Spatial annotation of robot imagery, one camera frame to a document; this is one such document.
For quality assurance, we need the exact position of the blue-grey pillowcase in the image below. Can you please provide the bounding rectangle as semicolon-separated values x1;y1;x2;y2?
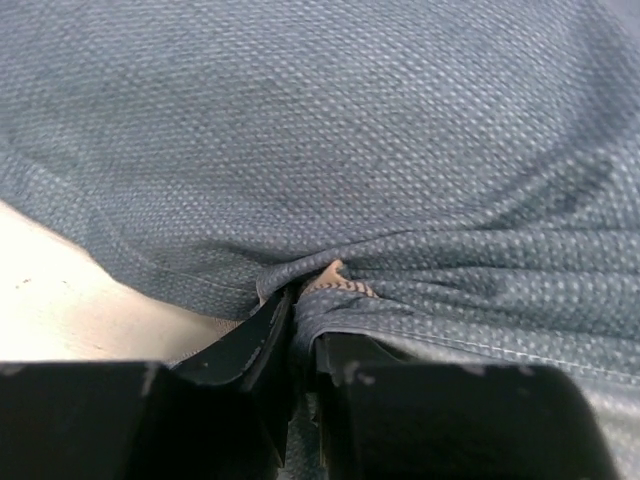
1;1;639;479

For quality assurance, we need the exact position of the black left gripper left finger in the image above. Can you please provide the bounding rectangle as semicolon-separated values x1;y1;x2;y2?
1;289;293;479

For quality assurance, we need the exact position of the blue striped pillowcase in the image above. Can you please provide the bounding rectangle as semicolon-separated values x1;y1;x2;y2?
300;259;378;298

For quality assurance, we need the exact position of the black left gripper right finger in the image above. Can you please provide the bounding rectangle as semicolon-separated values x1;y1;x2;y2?
314;334;618;480

